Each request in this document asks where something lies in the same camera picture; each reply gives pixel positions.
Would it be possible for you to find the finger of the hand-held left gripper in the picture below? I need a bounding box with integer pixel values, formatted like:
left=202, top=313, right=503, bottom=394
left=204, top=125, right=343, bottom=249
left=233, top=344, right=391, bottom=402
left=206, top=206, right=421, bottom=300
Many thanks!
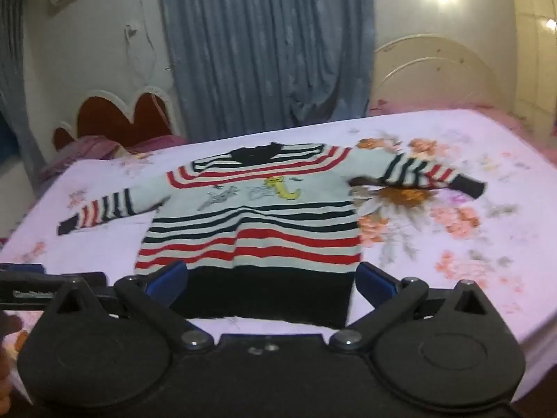
left=0, top=263, right=45, bottom=276

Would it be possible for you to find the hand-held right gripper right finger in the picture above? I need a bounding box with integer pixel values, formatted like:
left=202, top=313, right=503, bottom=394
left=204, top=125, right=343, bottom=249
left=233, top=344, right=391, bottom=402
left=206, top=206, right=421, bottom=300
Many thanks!
left=329, top=262, right=501, bottom=353

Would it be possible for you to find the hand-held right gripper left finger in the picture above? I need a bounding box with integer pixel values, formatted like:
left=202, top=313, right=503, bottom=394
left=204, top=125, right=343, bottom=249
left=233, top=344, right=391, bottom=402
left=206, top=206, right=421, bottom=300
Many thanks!
left=44, top=261, right=215, bottom=353

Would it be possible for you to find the striped knit sweater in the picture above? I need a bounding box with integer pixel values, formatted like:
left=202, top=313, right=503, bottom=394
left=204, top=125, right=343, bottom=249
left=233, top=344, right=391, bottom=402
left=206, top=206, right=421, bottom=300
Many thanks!
left=56, top=141, right=486, bottom=329

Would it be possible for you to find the person's left hand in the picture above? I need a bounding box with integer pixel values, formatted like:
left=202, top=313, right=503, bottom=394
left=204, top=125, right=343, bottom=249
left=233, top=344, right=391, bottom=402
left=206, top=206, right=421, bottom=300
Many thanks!
left=0, top=312, right=24, bottom=407

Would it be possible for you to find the floral lilac bed sheet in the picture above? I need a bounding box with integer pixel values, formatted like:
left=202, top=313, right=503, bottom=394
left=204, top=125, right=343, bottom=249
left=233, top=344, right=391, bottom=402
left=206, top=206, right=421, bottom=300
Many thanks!
left=0, top=109, right=557, bottom=416

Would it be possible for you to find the purple pink pillow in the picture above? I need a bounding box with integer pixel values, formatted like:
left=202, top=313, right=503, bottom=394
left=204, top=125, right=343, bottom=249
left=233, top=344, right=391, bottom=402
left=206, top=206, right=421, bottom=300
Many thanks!
left=37, top=134, right=188, bottom=184

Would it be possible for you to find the red heart-shaped headboard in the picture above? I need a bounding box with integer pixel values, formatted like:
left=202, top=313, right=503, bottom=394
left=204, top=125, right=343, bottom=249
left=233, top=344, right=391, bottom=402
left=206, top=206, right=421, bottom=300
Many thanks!
left=52, top=87, right=184, bottom=151

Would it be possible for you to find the narrow blue curtain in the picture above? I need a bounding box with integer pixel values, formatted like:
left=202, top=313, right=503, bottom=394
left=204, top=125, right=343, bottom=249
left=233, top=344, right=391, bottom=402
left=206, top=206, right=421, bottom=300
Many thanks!
left=0, top=0, right=44, bottom=170

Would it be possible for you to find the cream arched headboard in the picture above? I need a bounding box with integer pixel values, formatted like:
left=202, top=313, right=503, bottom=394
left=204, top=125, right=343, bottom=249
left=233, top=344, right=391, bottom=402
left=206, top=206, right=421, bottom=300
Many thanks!
left=370, top=32, right=508, bottom=116

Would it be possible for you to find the pink blanket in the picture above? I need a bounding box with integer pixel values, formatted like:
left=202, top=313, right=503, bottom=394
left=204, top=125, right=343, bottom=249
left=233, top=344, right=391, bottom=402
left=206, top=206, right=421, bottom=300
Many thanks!
left=368, top=98, right=557, bottom=140

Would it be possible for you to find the wide blue curtain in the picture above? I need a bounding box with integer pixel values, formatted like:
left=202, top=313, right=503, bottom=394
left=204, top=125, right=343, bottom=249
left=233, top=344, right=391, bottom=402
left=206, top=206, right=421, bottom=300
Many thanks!
left=157, top=0, right=376, bottom=141

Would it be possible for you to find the cream wardrobe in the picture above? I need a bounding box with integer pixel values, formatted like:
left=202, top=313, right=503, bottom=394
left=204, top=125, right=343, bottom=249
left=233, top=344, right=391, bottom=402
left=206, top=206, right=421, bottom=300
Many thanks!
left=507, top=0, right=557, bottom=128

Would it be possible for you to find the white wall cable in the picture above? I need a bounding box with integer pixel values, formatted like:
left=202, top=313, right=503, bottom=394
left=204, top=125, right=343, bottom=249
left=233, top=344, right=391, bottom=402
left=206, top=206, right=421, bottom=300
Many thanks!
left=124, top=0, right=175, bottom=133

